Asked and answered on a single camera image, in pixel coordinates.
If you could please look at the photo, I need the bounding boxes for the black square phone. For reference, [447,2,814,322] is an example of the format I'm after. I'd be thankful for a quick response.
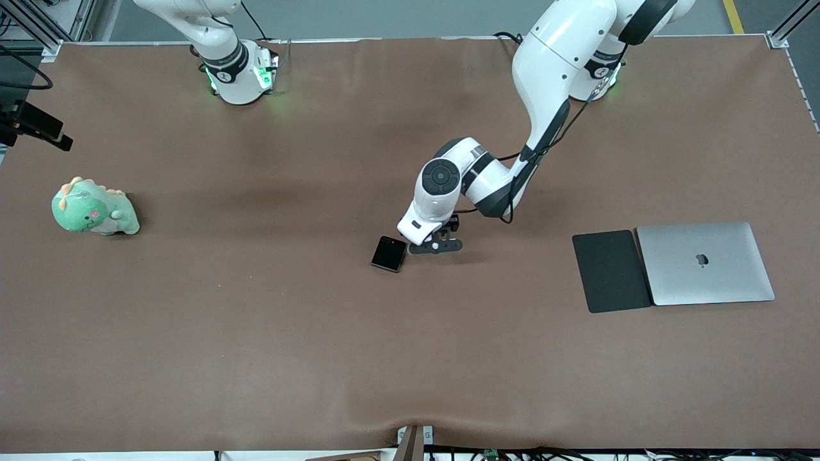
[371,236,408,273]

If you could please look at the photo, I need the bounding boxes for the black mouse pad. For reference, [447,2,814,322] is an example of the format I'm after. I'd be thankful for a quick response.
[571,230,653,314]

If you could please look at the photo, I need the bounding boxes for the green dinosaur plush toy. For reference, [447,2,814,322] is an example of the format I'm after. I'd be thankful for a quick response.
[51,177,141,236]

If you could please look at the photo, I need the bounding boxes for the brown table cover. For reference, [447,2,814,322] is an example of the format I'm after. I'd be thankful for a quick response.
[0,35,820,453]

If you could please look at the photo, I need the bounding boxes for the green-lit right base box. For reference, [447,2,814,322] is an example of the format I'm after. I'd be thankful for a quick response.
[252,40,281,95]

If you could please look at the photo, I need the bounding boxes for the silver closed laptop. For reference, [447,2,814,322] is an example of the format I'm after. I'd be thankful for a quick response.
[636,222,776,307]

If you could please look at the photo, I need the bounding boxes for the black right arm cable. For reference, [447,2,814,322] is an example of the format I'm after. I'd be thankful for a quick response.
[0,44,53,90]

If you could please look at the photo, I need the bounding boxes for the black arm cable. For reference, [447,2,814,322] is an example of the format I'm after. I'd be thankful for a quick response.
[0,44,53,90]
[493,38,632,225]

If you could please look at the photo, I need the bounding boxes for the aluminium frame profiles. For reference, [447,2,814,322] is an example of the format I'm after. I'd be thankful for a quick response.
[0,0,97,61]

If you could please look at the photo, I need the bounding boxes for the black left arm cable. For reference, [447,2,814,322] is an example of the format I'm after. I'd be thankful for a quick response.
[493,38,632,225]

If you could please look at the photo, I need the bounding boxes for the grey metal table bracket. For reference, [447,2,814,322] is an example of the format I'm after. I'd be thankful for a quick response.
[395,424,435,461]

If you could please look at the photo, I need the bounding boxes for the black right base cable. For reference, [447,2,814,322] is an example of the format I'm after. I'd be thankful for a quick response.
[240,0,268,42]

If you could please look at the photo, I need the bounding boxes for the aluminium frame post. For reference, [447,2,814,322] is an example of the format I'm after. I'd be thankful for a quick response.
[766,0,820,49]

